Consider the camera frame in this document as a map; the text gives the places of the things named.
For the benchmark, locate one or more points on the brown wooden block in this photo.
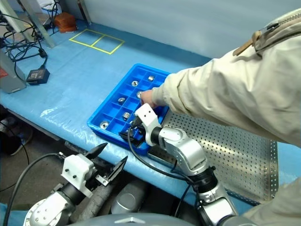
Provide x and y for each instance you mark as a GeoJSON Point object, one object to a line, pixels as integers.
{"type": "Point", "coordinates": [65, 22]}

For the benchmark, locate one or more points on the grey robot torso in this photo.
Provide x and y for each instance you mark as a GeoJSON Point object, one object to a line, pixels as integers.
{"type": "Point", "coordinates": [141, 222]}

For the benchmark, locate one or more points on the rough grey wrapped pipe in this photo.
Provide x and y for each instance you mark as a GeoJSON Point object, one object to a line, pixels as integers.
{"type": "Point", "coordinates": [101, 197]}

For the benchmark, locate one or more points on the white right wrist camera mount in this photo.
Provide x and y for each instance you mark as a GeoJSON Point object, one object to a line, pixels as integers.
{"type": "Point", "coordinates": [147, 114]}

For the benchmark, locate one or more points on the black power adapter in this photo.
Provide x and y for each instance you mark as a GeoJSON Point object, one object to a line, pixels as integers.
{"type": "Point", "coordinates": [37, 75]}

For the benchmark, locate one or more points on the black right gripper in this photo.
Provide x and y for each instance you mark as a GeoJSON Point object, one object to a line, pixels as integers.
{"type": "Point", "coordinates": [138, 131]}

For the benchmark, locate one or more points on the grey rounded cylinder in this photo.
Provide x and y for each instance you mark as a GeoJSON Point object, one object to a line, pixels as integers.
{"type": "Point", "coordinates": [127, 200]}

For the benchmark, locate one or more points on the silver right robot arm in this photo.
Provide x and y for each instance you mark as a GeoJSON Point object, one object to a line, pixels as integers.
{"type": "Point", "coordinates": [185, 150]}

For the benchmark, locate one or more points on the aluminium frame post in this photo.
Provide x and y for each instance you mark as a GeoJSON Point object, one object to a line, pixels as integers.
{"type": "Point", "coordinates": [40, 26]}
{"type": "Point", "coordinates": [85, 14]}

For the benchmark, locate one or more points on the grey metal device box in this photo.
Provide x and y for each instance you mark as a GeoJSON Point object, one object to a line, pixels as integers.
{"type": "Point", "coordinates": [9, 80]}

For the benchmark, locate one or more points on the person's beige jacket torso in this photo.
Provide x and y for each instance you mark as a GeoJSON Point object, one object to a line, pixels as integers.
{"type": "Point", "coordinates": [282, 35]}

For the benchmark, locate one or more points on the person's bare hand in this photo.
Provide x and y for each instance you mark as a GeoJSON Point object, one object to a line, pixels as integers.
{"type": "Point", "coordinates": [148, 97]}

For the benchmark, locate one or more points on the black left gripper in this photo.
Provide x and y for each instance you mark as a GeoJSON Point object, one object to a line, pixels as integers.
{"type": "Point", "coordinates": [101, 171]}

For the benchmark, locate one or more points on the perforated metal tray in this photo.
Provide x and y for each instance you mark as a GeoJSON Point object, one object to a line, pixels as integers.
{"type": "Point", "coordinates": [223, 153]}

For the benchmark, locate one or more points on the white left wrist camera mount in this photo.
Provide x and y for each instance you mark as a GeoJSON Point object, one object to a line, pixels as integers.
{"type": "Point", "coordinates": [75, 167]}

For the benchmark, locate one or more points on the blue compartment tray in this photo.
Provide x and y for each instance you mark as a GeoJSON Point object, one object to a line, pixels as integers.
{"type": "Point", "coordinates": [113, 110]}

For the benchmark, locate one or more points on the person's beige sleeved arm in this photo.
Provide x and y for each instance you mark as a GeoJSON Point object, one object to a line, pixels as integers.
{"type": "Point", "coordinates": [211, 94]}

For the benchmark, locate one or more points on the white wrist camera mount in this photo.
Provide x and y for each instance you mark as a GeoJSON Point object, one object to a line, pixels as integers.
{"type": "Point", "coordinates": [75, 167]}
{"type": "Point", "coordinates": [147, 114]}

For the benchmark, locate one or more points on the dark shoe with pale sole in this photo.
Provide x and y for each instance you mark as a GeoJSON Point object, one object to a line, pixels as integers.
{"type": "Point", "coordinates": [23, 141]}

